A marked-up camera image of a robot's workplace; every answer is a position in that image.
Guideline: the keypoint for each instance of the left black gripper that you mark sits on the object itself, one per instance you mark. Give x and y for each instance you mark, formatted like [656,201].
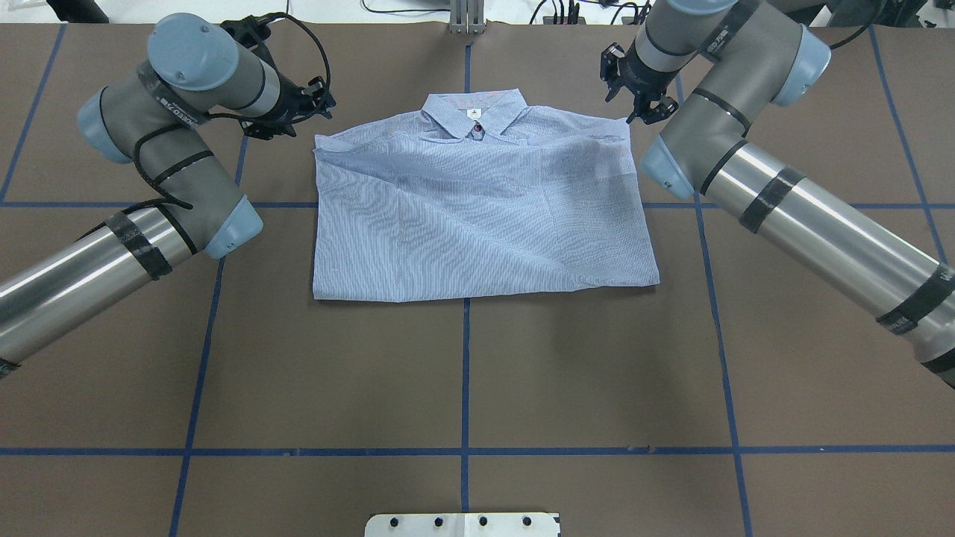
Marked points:
[286,104]

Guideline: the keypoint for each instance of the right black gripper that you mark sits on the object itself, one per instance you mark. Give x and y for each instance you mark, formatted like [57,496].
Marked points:
[642,79]

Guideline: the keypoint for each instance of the blue white striped shirt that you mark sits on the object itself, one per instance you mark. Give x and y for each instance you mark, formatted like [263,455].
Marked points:
[478,195]

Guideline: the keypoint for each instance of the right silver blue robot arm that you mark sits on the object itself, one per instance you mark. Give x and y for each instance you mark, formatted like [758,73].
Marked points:
[707,70]

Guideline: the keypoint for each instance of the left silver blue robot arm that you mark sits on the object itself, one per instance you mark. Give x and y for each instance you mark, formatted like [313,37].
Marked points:
[195,71]

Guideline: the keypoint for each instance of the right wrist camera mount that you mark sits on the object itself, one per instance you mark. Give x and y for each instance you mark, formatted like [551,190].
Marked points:
[610,69]

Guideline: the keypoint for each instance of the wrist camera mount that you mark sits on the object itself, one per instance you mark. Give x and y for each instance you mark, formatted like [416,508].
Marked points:
[610,69]
[251,32]

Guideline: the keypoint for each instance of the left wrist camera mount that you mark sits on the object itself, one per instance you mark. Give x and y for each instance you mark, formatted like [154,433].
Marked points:
[251,32]

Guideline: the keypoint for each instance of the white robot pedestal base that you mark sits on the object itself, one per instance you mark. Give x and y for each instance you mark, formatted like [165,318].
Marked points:
[465,524]

